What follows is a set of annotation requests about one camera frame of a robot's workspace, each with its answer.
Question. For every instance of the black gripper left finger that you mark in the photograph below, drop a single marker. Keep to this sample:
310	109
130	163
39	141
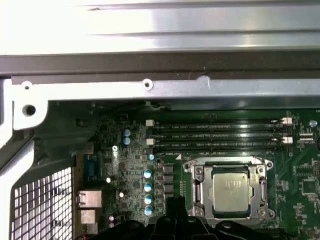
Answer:
171	207

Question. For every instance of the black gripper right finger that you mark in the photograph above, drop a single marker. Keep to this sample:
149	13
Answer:
182	207

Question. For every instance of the metal socket cover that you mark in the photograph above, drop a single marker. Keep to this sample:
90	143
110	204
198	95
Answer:
206	193

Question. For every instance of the CPU with silver top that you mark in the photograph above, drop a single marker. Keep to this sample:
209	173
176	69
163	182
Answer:
232	192

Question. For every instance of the metal locking lever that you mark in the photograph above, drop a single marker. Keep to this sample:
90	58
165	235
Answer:
225	162

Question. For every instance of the RAM slot black latches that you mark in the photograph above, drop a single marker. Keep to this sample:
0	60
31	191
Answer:
225	151
225	133

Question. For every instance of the green motherboard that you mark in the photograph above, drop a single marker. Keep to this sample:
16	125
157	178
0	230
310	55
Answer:
285	200

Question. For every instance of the black PC case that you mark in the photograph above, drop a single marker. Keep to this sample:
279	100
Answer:
175	90

